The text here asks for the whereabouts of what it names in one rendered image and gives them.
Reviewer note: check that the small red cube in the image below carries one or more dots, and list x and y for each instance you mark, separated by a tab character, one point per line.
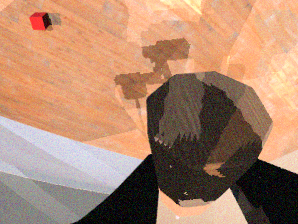
40	21

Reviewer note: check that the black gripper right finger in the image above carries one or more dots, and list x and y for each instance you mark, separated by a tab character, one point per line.
267	194

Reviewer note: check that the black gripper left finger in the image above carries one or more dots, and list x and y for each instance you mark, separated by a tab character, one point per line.
135	201

